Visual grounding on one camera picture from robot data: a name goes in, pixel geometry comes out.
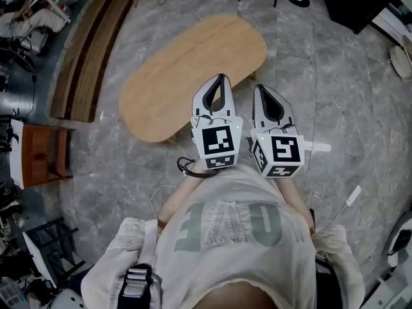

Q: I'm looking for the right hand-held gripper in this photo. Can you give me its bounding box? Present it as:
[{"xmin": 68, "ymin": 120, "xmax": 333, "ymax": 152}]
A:
[{"xmin": 250, "ymin": 84, "xmax": 306, "ymax": 179}]

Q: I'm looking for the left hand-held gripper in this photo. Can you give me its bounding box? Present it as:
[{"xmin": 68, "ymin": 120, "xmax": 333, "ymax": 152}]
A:
[{"xmin": 190, "ymin": 73, "xmax": 243, "ymax": 170}]

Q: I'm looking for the dark wooden step platform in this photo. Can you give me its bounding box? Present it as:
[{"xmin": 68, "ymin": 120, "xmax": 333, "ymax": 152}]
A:
[{"xmin": 49, "ymin": 0, "xmax": 140, "ymax": 124}]

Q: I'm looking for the brown wooden cabinet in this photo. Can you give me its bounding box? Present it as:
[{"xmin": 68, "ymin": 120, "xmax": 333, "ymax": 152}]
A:
[{"xmin": 21, "ymin": 123, "xmax": 76, "ymax": 189}]

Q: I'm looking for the person's right forearm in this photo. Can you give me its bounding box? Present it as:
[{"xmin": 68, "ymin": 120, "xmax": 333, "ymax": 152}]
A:
[{"xmin": 277, "ymin": 175, "xmax": 315, "ymax": 236}]

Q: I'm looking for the black cable bundle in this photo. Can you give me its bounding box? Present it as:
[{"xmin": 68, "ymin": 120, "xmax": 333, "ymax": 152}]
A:
[{"xmin": 176, "ymin": 155, "xmax": 219, "ymax": 178}]

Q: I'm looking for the black shoulder strap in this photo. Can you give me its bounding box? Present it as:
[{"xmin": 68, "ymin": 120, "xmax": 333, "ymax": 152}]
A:
[{"xmin": 314, "ymin": 251, "xmax": 342, "ymax": 309}]

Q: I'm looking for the person's white shirt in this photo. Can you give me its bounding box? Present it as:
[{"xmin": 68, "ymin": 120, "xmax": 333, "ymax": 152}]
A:
[{"xmin": 80, "ymin": 164, "xmax": 367, "ymax": 309}]

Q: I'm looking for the person's left forearm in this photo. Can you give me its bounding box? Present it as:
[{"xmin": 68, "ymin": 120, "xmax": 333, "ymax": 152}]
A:
[{"xmin": 156, "ymin": 167, "xmax": 209, "ymax": 227}]

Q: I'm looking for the white power cable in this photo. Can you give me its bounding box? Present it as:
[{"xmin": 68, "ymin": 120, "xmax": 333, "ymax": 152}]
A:
[{"xmin": 326, "ymin": 203, "xmax": 349, "ymax": 230}]

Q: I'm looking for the white round stool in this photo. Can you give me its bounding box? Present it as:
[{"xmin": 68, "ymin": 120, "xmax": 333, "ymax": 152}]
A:
[{"xmin": 387, "ymin": 33, "xmax": 412, "ymax": 84}]

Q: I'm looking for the long white power strip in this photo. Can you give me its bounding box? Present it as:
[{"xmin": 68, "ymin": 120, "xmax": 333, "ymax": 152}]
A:
[{"xmin": 344, "ymin": 185, "xmax": 363, "ymax": 206}]

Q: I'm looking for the black display fridge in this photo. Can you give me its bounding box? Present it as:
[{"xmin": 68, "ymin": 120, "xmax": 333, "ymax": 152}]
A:
[{"xmin": 324, "ymin": 0, "xmax": 400, "ymax": 35}]

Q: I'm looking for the grey woven shoulder strap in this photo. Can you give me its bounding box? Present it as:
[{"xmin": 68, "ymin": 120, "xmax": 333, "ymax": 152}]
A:
[{"xmin": 108, "ymin": 219, "xmax": 162, "ymax": 309}]

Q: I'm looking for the black metal frame table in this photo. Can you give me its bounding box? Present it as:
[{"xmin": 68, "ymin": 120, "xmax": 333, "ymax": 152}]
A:
[{"xmin": 21, "ymin": 216, "xmax": 87, "ymax": 288}]

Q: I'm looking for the light wooden coffee table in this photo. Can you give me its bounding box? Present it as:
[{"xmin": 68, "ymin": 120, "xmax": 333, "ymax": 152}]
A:
[{"xmin": 117, "ymin": 14, "xmax": 268, "ymax": 145}]

